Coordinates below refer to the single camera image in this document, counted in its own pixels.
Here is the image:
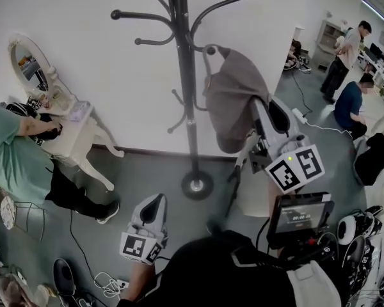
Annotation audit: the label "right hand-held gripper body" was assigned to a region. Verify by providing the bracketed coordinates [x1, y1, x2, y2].
[248, 134, 326, 194]

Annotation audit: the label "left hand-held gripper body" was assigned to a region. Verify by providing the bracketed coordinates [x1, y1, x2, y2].
[120, 222, 169, 265]

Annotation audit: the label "grey cap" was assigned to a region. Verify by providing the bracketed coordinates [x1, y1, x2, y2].
[202, 44, 272, 155]

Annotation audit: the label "black coat stand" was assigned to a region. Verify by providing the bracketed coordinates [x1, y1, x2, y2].
[110, 0, 257, 201]

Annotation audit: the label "person's left forearm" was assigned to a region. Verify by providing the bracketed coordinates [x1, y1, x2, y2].
[124, 260, 157, 300]

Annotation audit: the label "white power strip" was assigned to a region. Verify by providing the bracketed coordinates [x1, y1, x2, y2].
[291, 107, 308, 124]

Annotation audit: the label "black chest monitor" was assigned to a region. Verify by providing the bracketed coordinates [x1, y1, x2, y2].
[267, 192, 335, 249]

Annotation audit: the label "gray armchair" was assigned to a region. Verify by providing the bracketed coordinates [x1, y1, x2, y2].
[227, 132, 276, 217]

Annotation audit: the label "black white devices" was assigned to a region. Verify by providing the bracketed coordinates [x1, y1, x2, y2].
[283, 58, 311, 73]

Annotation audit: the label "person's torso in black shirt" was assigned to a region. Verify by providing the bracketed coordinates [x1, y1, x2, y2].
[115, 233, 351, 307]

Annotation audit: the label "white cabinet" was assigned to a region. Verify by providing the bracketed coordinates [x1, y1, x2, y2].
[315, 19, 343, 70]

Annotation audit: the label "office desks with monitors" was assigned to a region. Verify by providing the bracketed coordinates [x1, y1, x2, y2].
[358, 43, 384, 108]

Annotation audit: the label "white vanity table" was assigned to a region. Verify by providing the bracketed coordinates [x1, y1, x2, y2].
[35, 91, 125, 192]

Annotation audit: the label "pile of black white grippers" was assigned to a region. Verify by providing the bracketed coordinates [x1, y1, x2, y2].
[335, 205, 384, 307]

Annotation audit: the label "white patterned round disc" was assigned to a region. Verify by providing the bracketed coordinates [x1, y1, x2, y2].
[0, 195, 16, 230]

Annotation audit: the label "white oval mirror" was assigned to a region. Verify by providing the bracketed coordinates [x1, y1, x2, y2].
[8, 33, 57, 95]

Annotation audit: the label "white power cable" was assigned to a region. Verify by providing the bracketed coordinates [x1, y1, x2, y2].
[305, 122, 353, 137]

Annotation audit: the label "black power cable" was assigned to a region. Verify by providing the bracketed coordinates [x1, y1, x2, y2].
[291, 74, 313, 114]

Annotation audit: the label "white cable bundle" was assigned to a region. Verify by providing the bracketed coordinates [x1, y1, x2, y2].
[94, 271, 131, 299]

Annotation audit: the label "white shoulder strap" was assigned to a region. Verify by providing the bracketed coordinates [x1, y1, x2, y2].
[286, 260, 342, 307]

